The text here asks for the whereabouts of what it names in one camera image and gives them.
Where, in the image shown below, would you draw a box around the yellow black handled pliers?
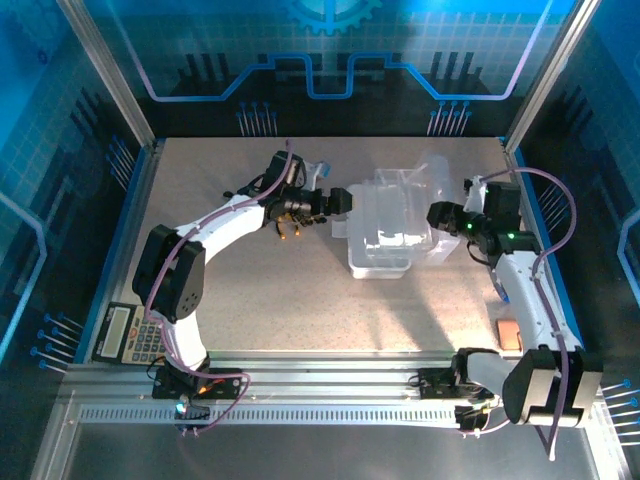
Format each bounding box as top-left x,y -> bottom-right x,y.
272,212 -> 303,242

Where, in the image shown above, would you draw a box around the clear plastic tool box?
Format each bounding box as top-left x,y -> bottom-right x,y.
329,153 -> 462,281

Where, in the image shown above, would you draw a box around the orange brown block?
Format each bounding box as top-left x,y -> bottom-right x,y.
495,319 -> 523,354

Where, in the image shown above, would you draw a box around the right black controller box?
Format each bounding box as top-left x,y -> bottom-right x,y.
454,403 -> 490,435

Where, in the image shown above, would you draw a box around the black controller box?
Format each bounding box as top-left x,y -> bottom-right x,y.
454,403 -> 490,435
173,402 -> 211,434

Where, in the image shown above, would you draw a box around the grey desk calculator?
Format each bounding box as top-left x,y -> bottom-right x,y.
91,301 -> 170,365

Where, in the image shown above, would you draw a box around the left black controller box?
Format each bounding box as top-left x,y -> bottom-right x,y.
173,402 -> 211,434

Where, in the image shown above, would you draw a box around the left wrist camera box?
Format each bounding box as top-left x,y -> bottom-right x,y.
301,158 -> 333,190

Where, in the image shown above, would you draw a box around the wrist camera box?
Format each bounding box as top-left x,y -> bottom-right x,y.
462,174 -> 489,214
301,158 -> 333,190

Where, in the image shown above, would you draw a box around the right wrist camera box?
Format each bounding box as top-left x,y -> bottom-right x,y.
462,174 -> 489,214

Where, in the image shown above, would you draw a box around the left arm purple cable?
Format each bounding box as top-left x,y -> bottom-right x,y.
142,138 -> 296,435

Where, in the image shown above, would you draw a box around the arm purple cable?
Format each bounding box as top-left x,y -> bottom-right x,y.
459,167 -> 577,462
142,138 -> 296,435

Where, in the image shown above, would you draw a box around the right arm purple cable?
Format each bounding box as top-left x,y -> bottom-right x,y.
459,167 -> 577,462

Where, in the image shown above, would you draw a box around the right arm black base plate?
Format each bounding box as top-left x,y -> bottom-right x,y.
417,367 -> 509,401

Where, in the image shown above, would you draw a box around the aluminium frame post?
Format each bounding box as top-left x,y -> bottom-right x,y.
54,0 -> 157,151
503,0 -> 601,154

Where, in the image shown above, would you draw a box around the aluminium front frame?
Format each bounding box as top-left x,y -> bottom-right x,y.
29,349 -> 632,480

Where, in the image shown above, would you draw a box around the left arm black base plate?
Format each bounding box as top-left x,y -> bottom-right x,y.
151,367 -> 245,401

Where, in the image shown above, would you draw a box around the slotted grey cable duct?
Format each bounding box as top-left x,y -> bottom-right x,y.
78,405 -> 461,425

